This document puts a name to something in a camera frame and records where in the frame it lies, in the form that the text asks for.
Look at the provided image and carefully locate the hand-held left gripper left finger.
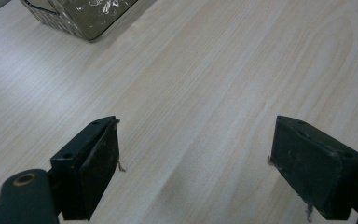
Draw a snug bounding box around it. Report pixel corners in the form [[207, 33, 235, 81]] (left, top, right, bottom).
[[49, 116, 121, 222]]

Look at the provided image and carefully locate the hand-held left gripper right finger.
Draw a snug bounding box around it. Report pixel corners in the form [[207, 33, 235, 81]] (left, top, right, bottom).
[[269, 115, 358, 221]]

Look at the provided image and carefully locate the clear glass container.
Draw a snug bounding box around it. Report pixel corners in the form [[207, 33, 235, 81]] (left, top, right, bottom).
[[20, 0, 139, 42]]

